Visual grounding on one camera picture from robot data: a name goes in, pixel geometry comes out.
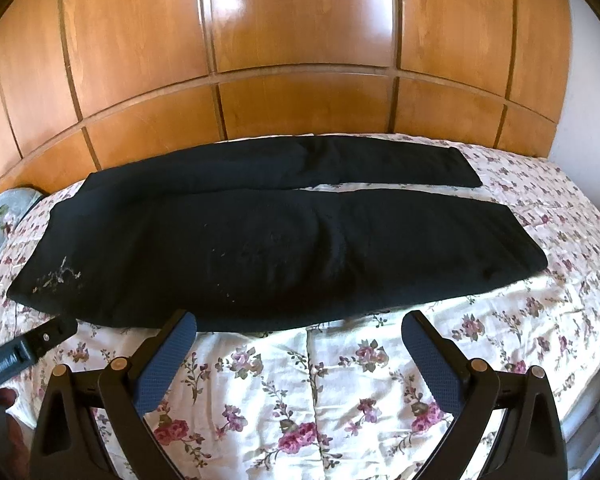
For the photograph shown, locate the black pants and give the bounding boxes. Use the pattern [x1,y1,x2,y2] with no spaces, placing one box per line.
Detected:
[7,136,547,333]

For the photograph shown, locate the person's left hand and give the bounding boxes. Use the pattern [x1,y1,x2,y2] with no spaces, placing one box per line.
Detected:
[0,388,30,479]

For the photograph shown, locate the wooden headboard wall panel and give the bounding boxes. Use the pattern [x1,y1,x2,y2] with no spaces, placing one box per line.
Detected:
[0,0,571,192]

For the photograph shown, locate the floral bed quilt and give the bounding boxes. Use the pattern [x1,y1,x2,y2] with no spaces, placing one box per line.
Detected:
[0,136,600,479]

